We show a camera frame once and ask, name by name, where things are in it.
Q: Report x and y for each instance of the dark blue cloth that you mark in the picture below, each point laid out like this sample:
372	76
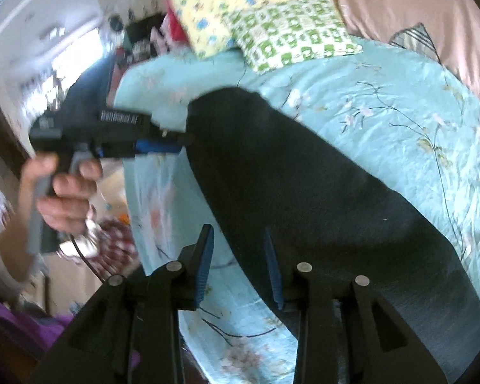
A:
90	88

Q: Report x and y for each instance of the red plaid cloth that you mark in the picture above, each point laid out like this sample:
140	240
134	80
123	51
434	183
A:
114	244

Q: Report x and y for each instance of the teal floral bed sheet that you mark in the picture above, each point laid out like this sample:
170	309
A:
384	96

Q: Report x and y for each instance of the red plush cloth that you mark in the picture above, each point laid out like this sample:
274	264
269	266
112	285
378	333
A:
178	24

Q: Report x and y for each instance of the purple cloth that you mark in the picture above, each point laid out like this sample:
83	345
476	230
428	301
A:
20	320

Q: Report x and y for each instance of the bright window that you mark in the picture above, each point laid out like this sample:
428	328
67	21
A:
80	54

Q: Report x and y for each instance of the person's left hand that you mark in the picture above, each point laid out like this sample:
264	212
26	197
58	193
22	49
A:
70	192

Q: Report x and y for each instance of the black pants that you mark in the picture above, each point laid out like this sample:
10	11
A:
284	168

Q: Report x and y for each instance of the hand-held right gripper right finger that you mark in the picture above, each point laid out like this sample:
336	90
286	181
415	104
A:
272	274

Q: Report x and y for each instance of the green checkered pillow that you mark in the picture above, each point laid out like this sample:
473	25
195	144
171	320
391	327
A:
296	36

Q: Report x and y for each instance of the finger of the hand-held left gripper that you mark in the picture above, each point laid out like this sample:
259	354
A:
160	147
172	135

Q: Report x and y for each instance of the pink quilt with plaid hearts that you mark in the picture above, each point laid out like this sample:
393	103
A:
404	0

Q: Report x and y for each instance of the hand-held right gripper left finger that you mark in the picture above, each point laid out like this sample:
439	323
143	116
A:
205	266

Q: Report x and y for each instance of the black monitor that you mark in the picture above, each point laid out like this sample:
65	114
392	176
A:
144	28

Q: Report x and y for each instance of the yellow printed pillow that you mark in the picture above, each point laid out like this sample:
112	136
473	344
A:
224	0

